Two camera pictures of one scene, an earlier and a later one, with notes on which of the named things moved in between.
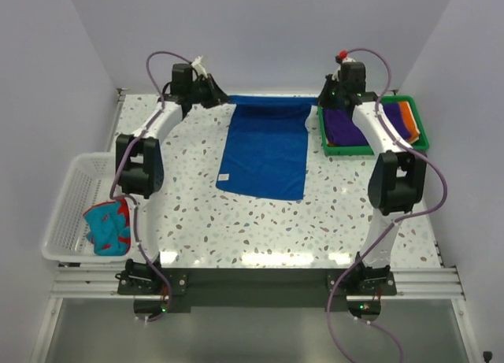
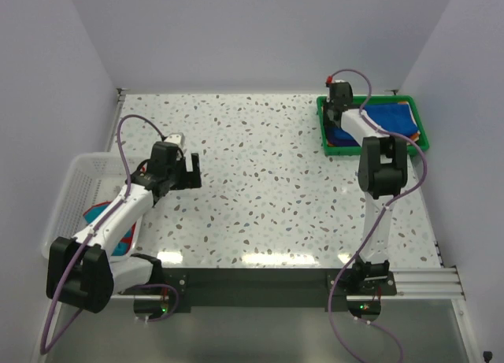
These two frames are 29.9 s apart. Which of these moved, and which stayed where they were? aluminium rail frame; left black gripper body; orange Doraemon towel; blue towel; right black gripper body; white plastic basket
Moved: right black gripper body; blue towel; left black gripper body; orange Doraemon towel
Stayed: white plastic basket; aluminium rail frame
